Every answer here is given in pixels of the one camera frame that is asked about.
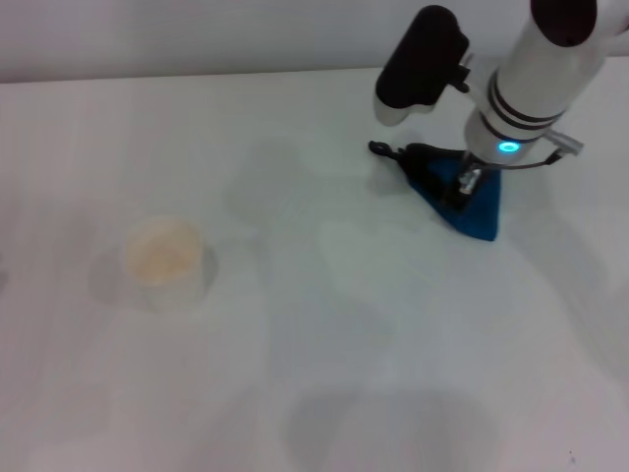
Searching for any blue rag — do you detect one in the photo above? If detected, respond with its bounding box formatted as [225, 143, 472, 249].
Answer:
[396, 150, 504, 243]

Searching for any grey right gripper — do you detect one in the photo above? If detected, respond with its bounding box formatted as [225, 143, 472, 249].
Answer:
[398, 142, 486, 212]

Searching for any white paper cup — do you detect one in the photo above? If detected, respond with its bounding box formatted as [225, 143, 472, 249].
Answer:
[119, 215, 205, 314]

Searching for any black looped strap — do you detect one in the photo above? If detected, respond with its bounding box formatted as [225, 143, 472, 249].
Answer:
[368, 140, 402, 162]

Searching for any thin black cable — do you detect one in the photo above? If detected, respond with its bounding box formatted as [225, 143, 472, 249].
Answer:
[488, 129, 587, 172]

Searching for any black and white wrist camera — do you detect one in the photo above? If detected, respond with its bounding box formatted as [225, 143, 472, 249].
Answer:
[372, 4, 472, 127]

